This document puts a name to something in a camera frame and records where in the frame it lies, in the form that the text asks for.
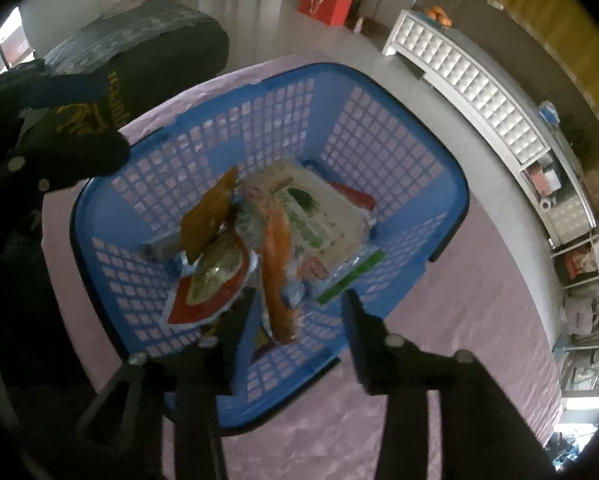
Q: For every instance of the red cardboard box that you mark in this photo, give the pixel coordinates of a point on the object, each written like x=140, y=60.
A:
x=327, y=0

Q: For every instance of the green cracker snack packet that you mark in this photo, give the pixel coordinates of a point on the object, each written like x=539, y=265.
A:
x=309, y=215

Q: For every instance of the pink orange snack packet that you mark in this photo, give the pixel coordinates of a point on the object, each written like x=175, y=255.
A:
x=279, y=280

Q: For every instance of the white metal shelf rack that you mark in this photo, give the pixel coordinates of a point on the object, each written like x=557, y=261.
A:
x=587, y=260

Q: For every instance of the white tufted tv cabinet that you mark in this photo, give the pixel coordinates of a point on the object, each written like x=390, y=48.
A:
x=489, y=110

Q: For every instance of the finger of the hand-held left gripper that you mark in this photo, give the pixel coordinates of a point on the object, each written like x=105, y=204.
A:
x=74, y=87
x=79, y=157

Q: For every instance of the beige orange cracker packet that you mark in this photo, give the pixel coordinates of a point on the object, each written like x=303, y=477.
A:
x=207, y=215

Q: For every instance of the blue plastic basket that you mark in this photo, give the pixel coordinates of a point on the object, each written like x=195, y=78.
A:
x=379, y=160

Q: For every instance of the white tape roll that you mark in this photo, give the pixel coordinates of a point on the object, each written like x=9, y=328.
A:
x=544, y=205

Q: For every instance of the yellow curtain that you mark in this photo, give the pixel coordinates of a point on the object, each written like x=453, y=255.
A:
x=554, y=25

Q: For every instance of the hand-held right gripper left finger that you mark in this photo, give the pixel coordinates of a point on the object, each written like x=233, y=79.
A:
x=239, y=322

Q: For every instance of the red cracker snack packet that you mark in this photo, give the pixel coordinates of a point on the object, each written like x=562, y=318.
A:
x=209, y=287

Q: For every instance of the orange box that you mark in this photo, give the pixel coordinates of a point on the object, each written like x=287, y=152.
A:
x=542, y=178

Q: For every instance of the small pink bottle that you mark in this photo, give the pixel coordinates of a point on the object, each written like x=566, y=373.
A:
x=359, y=25

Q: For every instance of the dark printed cloth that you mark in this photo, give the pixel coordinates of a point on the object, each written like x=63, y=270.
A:
x=144, y=45

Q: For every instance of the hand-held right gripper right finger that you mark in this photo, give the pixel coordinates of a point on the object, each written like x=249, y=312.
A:
x=358, y=342

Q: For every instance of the pile of oranges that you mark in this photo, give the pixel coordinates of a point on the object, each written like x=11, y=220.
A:
x=437, y=15

